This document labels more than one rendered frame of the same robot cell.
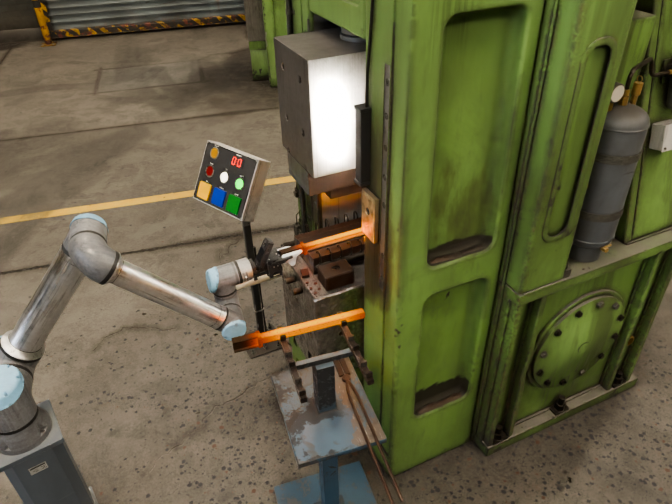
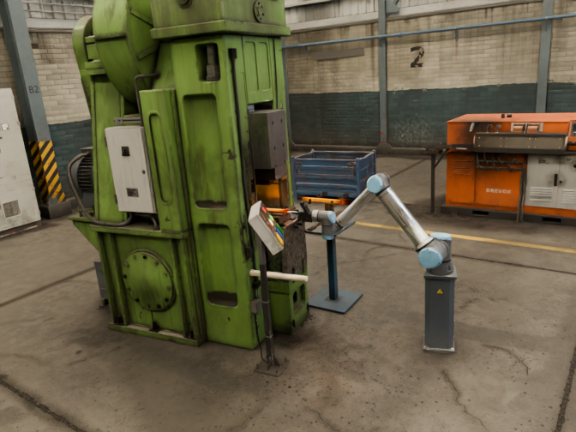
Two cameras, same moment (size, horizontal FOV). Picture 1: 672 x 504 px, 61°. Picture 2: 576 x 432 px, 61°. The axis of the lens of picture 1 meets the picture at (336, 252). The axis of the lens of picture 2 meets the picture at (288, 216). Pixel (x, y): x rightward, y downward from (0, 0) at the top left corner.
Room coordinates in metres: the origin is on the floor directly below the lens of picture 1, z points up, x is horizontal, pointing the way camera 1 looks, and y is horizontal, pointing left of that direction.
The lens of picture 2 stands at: (4.13, 2.91, 2.03)
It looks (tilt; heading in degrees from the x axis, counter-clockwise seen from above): 17 degrees down; 230
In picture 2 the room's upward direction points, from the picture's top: 4 degrees counter-clockwise
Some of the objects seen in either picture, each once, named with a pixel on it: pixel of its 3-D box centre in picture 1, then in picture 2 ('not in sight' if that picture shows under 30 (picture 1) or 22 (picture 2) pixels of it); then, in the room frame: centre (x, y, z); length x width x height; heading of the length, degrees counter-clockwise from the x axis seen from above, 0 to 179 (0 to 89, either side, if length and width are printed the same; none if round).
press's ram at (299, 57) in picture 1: (354, 101); (255, 137); (1.90, -0.08, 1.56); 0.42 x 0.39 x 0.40; 114
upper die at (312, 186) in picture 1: (349, 160); (256, 171); (1.94, -0.06, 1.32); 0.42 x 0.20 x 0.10; 114
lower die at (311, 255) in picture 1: (350, 239); (261, 215); (1.94, -0.06, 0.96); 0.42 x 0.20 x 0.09; 114
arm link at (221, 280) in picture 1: (223, 277); (327, 217); (1.69, 0.43, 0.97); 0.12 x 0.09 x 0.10; 114
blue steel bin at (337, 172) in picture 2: not in sight; (333, 175); (-1.45, -2.55, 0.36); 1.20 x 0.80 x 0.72; 109
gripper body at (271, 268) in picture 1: (265, 265); (305, 215); (1.76, 0.27, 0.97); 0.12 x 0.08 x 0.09; 114
